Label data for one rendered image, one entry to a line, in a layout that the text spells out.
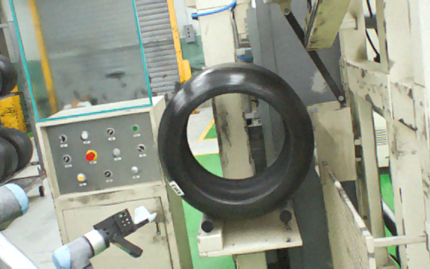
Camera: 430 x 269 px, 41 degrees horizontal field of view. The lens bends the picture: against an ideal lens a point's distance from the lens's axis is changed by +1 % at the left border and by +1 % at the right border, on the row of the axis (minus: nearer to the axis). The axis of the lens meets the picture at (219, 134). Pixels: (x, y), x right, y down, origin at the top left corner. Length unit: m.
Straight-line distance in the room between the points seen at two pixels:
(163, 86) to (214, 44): 9.00
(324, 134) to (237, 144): 0.36
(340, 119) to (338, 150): 0.12
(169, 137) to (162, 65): 9.27
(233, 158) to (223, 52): 0.44
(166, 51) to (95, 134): 8.50
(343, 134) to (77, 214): 1.31
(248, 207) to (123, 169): 0.91
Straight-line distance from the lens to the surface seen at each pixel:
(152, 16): 11.19
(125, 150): 2.71
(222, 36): 2.27
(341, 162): 2.30
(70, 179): 2.81
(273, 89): 1.91
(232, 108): 2.29
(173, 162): 1.97
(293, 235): 2.11
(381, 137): 5.33
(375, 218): 2.41
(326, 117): 2.25
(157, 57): 11.20
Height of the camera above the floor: 1.60
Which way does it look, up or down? 11 degrees down
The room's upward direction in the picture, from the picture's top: 9 degrees counter-clockwise
